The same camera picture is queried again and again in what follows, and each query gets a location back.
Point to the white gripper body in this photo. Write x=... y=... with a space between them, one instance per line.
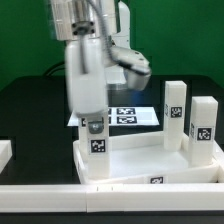
x=85 y=78

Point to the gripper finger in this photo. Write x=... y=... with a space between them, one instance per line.
x=95 y=125

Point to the white desk top tray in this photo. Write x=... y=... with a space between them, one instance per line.
x=141 y=159

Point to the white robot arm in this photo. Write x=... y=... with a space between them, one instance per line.
x=87 y=28

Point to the white marker sheet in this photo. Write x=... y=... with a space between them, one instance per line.
x=132 y=116

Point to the white front fence bar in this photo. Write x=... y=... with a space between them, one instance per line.
x=111 y=198

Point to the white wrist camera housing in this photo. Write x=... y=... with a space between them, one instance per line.
x=136 y=66

